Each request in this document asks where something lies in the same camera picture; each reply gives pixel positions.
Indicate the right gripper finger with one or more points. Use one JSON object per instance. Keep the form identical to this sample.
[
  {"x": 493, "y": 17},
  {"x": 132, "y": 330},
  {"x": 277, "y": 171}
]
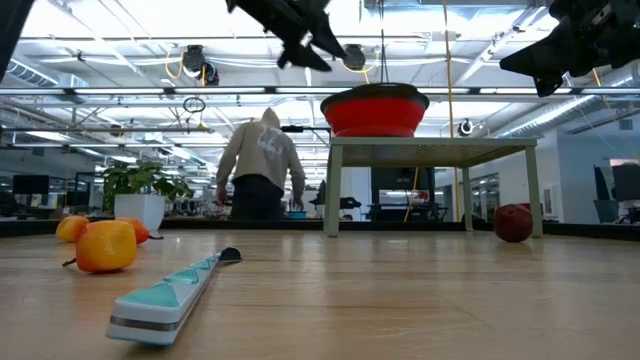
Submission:
[
  {"x": 547, "y": 50},
  {"x": 550, "y": 69}
]

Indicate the green plant in white pot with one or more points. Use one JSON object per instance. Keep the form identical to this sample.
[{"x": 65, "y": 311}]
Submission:
[{"x": 140, "y": 210}]

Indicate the black monitor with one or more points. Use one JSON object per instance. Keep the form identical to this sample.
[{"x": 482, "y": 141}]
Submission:
[{"x": 30, "y": 185}]

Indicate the yellow-orange blocky fruit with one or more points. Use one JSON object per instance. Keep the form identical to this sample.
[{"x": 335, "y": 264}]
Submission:
[{"x": 106, "y": 247}]

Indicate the person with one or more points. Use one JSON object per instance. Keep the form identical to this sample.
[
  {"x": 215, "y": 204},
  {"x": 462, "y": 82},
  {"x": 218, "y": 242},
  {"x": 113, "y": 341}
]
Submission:
[{"x": 260, "y": 150}]

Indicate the green perforated metal stand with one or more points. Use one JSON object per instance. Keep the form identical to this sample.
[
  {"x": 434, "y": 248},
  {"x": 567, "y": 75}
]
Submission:
[{"x": 425, "y": 150}]

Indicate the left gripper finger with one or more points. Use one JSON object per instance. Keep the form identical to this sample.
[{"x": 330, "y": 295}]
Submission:
[
  {"x": 325, "y": 40},
  {"x": 305, "y": 57}
]

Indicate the red collapsible bowl grey rim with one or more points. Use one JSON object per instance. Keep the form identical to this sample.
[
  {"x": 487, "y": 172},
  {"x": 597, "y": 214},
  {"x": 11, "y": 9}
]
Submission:
[{"x": 375, "y": 117}]

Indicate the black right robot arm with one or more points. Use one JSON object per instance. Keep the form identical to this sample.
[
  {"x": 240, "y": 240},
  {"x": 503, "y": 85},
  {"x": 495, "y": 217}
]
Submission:
[{"x": 629, "y": 25}]

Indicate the black aluminium table frame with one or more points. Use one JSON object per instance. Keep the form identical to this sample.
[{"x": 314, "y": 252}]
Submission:
[{"x": 400, "y": 226}]

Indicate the black tripod frame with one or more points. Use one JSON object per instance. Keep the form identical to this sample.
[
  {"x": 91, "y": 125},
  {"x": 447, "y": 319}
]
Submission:
[{"x": 312, "y": 129}]

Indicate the small yellow-orange fruit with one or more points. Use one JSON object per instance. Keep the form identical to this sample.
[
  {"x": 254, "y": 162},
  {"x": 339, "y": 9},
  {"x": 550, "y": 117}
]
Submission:
[{"x": 71, "y": 229}]

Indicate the teal bin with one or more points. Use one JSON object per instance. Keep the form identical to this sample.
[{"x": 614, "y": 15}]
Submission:
[{"x": 296, "y": 215}]

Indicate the small orange fruit with stem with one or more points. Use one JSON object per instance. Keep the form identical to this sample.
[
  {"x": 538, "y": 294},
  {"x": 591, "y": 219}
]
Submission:
[{"x": 141, "y": 231}]

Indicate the long ceiling light bar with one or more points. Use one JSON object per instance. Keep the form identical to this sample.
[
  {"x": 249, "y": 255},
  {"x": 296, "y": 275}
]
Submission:
[{"x": 225, "y": 91}]

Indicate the black equipment cart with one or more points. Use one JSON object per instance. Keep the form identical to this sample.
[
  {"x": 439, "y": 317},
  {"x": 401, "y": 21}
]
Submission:
[{"x": 400, "y": 180}]

